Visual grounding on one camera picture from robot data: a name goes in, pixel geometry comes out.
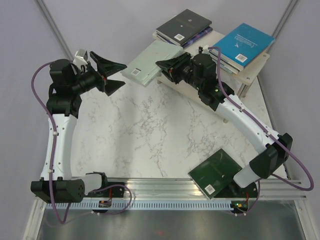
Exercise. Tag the dark blue Wuthering Heights book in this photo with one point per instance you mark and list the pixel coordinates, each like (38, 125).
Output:
(224, 65)

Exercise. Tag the aluminium frame post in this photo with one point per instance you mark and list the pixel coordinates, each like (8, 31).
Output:
(285, 17)
(45, 12)

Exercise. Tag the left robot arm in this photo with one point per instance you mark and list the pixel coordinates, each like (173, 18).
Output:
(71, 79)

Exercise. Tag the white perforated cable duct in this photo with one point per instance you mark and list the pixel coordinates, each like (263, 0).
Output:
(119, 204)

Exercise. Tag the right aluminium frame post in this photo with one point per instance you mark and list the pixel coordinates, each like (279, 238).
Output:
(285, 17)

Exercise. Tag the clear plastic file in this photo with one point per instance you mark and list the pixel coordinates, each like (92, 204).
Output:
(143, 69)

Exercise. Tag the black book Moon and Sixpence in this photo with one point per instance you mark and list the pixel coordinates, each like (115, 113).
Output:
(183, 26)

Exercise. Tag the dark green book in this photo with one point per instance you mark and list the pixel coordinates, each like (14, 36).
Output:
(215, 176)

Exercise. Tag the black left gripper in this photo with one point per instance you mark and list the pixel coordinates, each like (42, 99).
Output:
(105, 68)

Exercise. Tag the aluminium front rail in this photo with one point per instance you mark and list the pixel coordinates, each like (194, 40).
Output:
(175, 186)

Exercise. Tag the left aluminium frame post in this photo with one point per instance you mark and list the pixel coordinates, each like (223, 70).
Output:
(45, 12)

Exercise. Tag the yellow book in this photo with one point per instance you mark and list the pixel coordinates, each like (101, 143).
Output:
(255, 66)

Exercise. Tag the purple galaxy cover book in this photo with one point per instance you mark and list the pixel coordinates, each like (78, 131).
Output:
(191, 41)

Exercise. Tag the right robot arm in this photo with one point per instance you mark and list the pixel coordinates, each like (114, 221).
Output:
(200, 72)

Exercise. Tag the bright blue book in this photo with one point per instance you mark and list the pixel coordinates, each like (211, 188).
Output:
(242, 45)

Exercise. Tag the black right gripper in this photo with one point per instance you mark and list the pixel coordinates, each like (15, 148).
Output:
(175, 64)

